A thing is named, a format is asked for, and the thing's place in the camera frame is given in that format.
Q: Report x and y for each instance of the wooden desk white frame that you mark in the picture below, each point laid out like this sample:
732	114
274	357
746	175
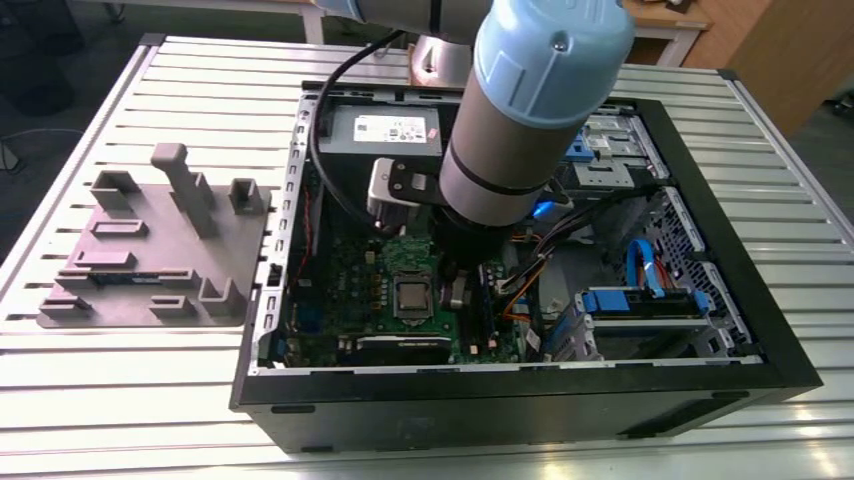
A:
668	20

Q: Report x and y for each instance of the RAM stick on rack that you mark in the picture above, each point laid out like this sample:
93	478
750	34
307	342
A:
127	279

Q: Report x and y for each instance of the black RAM slot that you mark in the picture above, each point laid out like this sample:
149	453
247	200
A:
468	332

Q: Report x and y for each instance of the installed RAM stick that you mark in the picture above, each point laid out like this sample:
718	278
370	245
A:
489	300

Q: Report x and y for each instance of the black graphics card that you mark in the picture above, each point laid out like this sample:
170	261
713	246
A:
401	350

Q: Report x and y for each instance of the brown wooden cabinet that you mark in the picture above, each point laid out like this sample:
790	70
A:
788	50

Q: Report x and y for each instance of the hard disk in blue carrier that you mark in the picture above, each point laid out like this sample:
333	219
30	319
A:
610	302

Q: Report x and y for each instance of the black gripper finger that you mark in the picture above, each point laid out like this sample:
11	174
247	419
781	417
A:
450	287
469	292

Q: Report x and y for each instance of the metal disk bay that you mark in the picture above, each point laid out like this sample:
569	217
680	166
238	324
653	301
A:
668	327

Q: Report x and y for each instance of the grey parts rack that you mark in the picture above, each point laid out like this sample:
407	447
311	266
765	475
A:
167	250

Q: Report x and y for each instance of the grey power supply unit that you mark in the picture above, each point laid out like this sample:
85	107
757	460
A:
354	170

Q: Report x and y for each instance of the blue drive latch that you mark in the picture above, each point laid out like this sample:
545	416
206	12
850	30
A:
581	150

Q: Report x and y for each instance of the blue board connector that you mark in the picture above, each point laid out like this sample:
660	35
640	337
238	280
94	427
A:
311	320

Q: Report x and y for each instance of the black PC case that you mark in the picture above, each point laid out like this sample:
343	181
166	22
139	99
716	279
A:
468	415

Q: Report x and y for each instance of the metal drive cage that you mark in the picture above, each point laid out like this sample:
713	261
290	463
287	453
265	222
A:
608	175

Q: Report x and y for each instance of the green motherboard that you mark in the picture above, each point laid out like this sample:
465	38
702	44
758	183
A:
354	300

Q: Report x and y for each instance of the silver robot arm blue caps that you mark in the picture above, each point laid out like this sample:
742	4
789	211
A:
494	175

